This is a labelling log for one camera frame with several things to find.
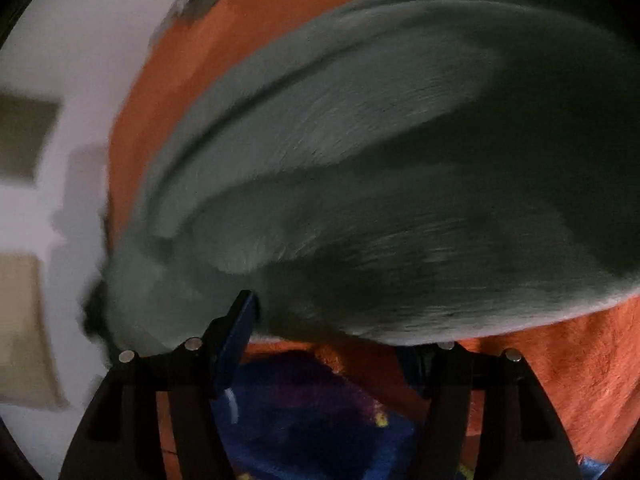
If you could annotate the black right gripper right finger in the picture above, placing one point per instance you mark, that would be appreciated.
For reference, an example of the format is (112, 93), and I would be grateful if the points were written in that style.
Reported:
(522, 437)

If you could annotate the orange bed blanket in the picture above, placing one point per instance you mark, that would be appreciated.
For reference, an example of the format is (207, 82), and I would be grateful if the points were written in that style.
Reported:
(588, 365)

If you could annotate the blue patterned cloth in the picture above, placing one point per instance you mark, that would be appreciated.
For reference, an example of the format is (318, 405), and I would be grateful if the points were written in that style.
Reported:
(290, 417)

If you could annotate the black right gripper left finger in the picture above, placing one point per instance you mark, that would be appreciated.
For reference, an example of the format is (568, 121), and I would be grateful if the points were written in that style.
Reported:
(152, 413)

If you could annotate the grey fleece garment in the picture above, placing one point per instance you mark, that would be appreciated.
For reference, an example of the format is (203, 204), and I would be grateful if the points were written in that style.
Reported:
(403, 171)

